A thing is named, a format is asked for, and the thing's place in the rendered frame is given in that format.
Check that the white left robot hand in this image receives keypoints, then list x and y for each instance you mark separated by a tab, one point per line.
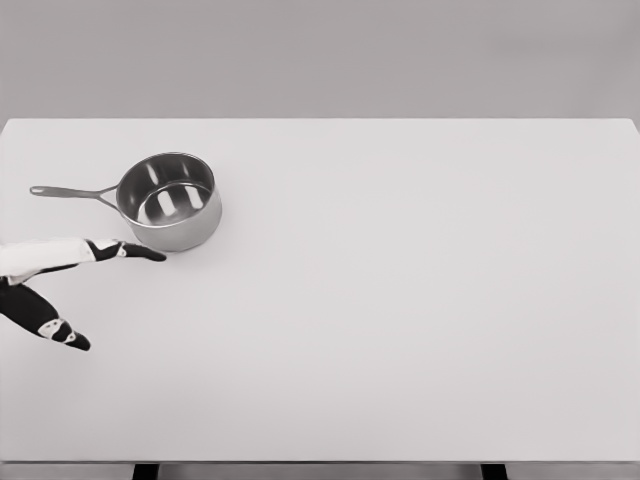
30	260

